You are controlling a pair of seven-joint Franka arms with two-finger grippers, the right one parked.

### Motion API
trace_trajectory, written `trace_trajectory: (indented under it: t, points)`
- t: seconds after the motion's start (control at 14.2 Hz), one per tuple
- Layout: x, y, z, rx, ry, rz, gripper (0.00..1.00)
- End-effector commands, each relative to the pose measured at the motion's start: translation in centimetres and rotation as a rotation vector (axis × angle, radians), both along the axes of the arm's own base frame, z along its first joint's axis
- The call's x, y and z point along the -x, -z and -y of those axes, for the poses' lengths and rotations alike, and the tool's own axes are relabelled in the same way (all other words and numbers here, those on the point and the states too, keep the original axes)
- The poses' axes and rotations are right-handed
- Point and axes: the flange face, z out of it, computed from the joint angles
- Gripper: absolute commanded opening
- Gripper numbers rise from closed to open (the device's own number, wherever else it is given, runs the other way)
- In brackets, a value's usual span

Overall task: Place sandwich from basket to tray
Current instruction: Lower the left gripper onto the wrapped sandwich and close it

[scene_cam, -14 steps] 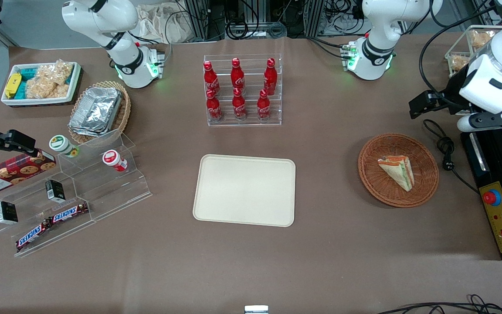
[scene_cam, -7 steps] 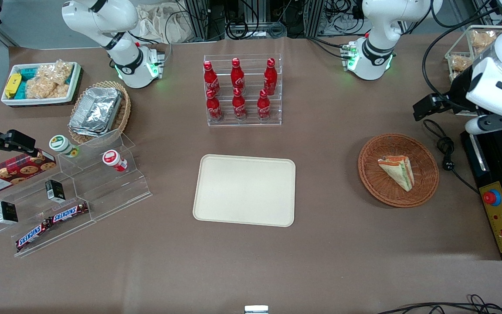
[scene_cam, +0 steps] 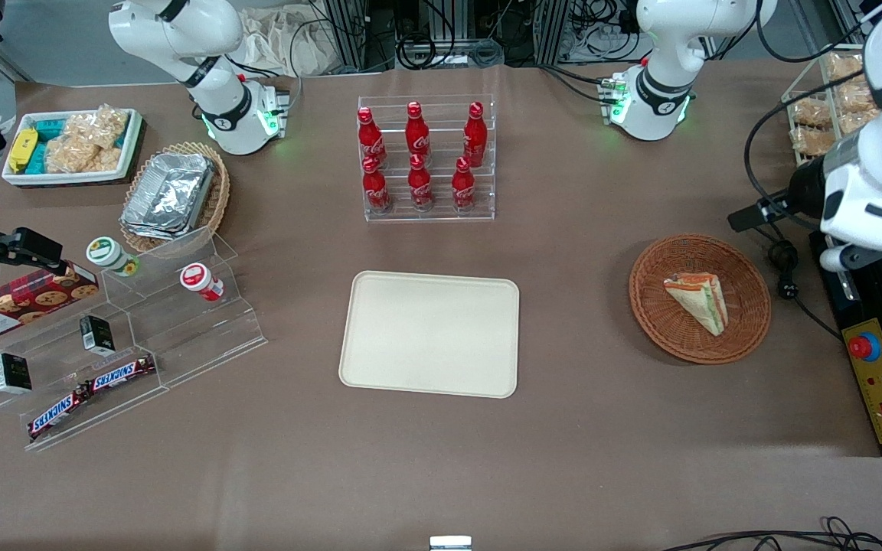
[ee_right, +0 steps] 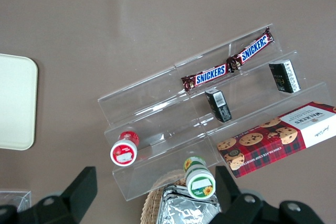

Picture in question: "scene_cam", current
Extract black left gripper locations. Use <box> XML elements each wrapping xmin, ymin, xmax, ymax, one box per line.
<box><xmin>727</xmin><ymin>157</ymin><xmax>830</xmax><ymax>233</ymax></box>

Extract triangular sandwich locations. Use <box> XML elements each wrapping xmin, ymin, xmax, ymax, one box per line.
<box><xmin>663</xmin><ymin>273</ymin><xmax>730</xmax><ymax>337</ymax></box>

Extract brown round wicker basket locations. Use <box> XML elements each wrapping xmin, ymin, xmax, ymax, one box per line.
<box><xmin>629</xmin><ymin>233</ymin><xmax>773</xmax><ymax>365</ymax></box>

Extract tan oval wicker basket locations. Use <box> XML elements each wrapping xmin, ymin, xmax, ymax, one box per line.
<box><xmin>119</xmin><ymin>141</ymin><xmax>232</xmax><ymax>255</ymax></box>

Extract beige rectangular tray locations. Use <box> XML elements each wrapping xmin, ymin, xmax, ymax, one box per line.
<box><xmin>338</xmin><ymin>270</ymin><xmax>521</xmax><ymax>399</ymax></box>

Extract red Walkers cookie box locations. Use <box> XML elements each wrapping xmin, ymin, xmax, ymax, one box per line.
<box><xmin>0</xmin><ymin>262</ymin><xmax>100</xmax><ymax>344</ymax></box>

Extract green lid cup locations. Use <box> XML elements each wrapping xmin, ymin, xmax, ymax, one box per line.
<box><xmin>87</xmin><ymin>236</ymin><xmax>140</xmax><ymax>278</ymax></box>

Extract white rectangular snack bin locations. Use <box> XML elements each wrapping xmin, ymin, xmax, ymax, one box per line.
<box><xmin>2</xmin><ymin>108</ymin><xmax>144</xmax><ymax>187</ymax></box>

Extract bagged bread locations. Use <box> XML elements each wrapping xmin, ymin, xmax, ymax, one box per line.
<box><xmin>825</xmin><ymin>52</ymin><xmax>867</xmax><ymax>86</ymax></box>
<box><xmin>789</xmin><ymin>126</ymin><xmax>838</xmax><ymax>158</ymax></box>
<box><xmin>789</xmin><ymin>98</ymin><xmax>834</xmax><ymax>128</ymax></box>

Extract yellow snack packet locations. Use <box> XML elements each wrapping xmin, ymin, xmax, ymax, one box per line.
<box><xmin>8</xmin><ymin>128</ymin><xmax>39</xmax><ymax>174</ymax></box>

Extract small black box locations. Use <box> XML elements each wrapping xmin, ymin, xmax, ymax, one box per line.
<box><xmin>0</xmin><ymin>352</ymin><xmax>33</xmax><ymax>395</ymax></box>
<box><xmin>79</xmin><ymin>315</ymin><xmax>116</xmax><ymax>356</ymax></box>

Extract bagged rice crisp snacks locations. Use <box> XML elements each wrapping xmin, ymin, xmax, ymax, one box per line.
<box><xmin>44</xmin><ymin>105</ymin><xmax>130</xmax><ymax>174</ymax></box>

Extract teal snack packets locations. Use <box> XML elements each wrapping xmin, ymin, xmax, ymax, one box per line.
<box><xmin>28</xmin><ymin>117</ymin><xmax>74</xmax><ymax>175</ymax></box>

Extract stacked foil containers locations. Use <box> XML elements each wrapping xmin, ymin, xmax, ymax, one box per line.
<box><xmin>120</xmin><ymin>152</ymin><xmax>217</xmax><ymax>240</ymax></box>

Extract Snickers bar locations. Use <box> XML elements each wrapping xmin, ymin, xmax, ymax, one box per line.
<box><xmin>87</xmin><ymin>354</ymin><xmax>158</xmax><ymax>393</ymax></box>
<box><xmin>27</xmin><ymin>384</ymin><xmax>92</xmax><ymax>442</ymax></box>

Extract red lid cup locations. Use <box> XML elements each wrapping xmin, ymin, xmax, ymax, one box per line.
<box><xmin>179</xmin><ymin>262</ymin><xmax>225</xmax><ymax>302</ymax></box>

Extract clear acrylic step display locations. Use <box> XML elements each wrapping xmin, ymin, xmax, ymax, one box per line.
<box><xmin>0</xmin><ymin>225</ymin><xmax>268</xmax><ymax>453</ymax></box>

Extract red emergency stop button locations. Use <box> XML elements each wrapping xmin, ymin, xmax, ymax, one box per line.
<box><xmin>848</xmin><ymin>334</ymin><xmax>882</xmax><ymax>363</ymax></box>

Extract white power strip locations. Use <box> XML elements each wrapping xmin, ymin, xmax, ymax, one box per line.
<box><xmin>560</xmin><ymin>21</ymin><xmax>645</xmax><ymax>64</ymax></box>

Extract red cola bottle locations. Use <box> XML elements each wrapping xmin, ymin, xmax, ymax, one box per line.
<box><xmin>406</xmin><ymin>101</ymin><xmax>432</xmax><ymax>163</ymax></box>
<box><xmin>463</xmin><ymin>102</ymin><xmax>488</xmax><ymax>168</ymax></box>
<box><xmin>452</xmin><ymin>157</ymin><xmax>478</xmax><ymax>212</ymax></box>
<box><xmin>408</xmin><ymin>154</ymin><xmax>435</xmax><ymax>212</ymax></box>
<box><xmin>357</xmin><ymin>106</ymin><xmax>388</xmax><ymax>170</ymax></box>
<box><xmin>362</xmin><ymin>157</ymin><xmax>392</xmax><ymax>214</ymax></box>

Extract beige cloth bag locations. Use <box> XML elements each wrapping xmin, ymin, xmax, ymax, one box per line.
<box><xmin>238</xmin><ymin>6</ymin><xmax>338</xmax><ymax>77</ymax></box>

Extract clear acrylic bottle rack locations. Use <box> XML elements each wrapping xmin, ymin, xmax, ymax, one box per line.
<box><xmin>357</xmin><ymin>94</ymin><xmax>497</xmax><ymax>223</ymax></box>

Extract black cable with plug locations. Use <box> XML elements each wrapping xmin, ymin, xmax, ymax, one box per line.
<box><xmin>764</xmin><ymin>228</ymin><xmax>844</xmax><ymax>342</ymax></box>

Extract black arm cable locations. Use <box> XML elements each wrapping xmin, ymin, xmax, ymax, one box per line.
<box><xmin>743</xmin><ymin>0</ymin><xmax>882</xmax><ymax>230</ymax></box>

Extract white wire rack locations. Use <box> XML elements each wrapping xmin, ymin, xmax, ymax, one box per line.
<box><xmin>781</xmin><ymin>44</ymin><xmax>882</xmax><ymax>166</ymax></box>

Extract black floor cables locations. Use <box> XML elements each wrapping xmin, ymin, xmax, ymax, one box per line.
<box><xmin>661</xmin><ymin>516</ymin><xmax>882</xmax><ymax>551</ymax></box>

